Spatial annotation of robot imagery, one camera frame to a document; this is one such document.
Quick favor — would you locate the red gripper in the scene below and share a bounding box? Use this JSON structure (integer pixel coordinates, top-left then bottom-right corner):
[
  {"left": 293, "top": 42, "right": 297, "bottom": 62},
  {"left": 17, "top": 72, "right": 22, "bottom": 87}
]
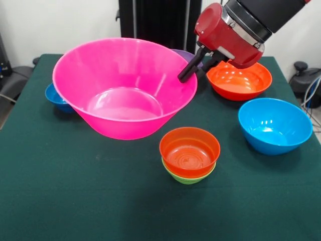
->
[{"left": 177, "top": 2, "right": 265, "bottom": 83}]

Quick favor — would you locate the large orange bowl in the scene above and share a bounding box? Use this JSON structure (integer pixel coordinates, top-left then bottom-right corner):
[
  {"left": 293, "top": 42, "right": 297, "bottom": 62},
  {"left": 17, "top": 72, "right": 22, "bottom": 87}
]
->
[{"left": 206, "top": 61, "right": 273, "bottom": 102}]

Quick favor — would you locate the small orange bowl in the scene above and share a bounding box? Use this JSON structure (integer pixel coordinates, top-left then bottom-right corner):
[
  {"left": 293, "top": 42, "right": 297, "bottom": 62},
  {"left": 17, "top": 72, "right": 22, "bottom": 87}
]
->
[{"left": 159, "top": 127, "right": 221, "bottom": 179}]

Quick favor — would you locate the large pink bowl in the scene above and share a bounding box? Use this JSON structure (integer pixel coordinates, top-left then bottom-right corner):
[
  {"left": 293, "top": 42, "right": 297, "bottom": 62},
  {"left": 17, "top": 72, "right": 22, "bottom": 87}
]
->
[{"left": 52, "top": 37, "right": 199, "bottom": 141}]

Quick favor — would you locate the small green bowl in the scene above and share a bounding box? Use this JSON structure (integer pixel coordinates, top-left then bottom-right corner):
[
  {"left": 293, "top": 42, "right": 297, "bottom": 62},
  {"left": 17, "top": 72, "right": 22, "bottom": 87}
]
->
[{"left": 162, "top": 158, "right": 217, "bottom": 185}]

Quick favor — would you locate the purple bowl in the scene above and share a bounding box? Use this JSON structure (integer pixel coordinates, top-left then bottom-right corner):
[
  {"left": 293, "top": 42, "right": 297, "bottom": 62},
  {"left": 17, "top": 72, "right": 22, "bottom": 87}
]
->
[{"left": 172, "top": 49, "right": 203, "bottom": 69}]

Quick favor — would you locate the light blue bowl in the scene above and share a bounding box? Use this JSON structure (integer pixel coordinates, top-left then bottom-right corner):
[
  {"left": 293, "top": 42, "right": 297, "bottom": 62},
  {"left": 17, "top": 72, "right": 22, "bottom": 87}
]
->
[{"left": 238, "top": 97, "right": 313, "bottom": 156}]

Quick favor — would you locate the small dark blue bowl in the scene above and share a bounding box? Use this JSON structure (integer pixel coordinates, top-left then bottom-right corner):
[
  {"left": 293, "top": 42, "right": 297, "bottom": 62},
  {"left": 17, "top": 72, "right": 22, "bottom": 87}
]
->
[{"left": 45, "top": 83, "right": 75, "bottom": 113}]

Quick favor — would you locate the dark green tablecloth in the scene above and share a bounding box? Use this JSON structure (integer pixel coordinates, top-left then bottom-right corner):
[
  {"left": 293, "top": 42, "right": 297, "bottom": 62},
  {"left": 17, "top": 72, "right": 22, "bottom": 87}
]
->
[{"left": 0, "top": 53, "right": 321, "bottom": 241}]

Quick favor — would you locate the floor cable bundle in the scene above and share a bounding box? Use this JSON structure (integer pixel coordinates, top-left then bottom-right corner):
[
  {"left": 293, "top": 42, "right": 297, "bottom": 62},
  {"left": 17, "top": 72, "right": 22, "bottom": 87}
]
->
[{"left": 300, "top": 75, "right": 321, "bottom": 121}]

